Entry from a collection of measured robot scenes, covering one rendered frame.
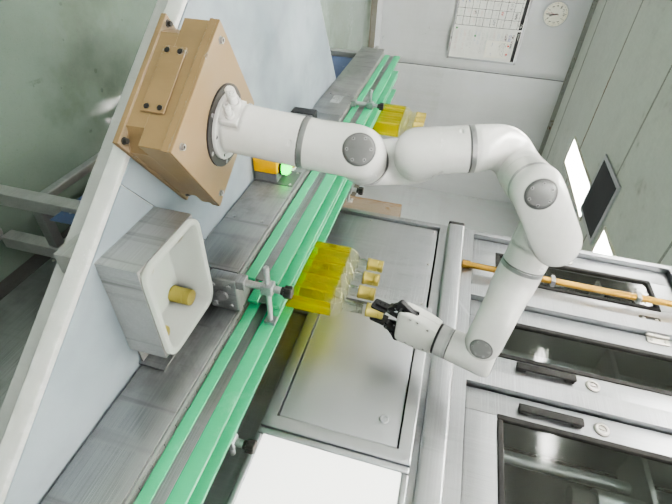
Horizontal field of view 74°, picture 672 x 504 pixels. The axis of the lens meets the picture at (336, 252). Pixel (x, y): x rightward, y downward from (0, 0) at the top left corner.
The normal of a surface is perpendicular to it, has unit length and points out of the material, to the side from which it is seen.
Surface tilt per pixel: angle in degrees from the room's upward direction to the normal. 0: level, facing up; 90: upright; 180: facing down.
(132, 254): 90
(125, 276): 90
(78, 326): 0
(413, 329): 108
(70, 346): 0
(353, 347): 90
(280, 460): 90
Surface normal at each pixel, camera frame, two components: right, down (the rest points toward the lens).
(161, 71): -0.13, -0.25
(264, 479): 0.04, -0.76
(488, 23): -0.26, 0.62
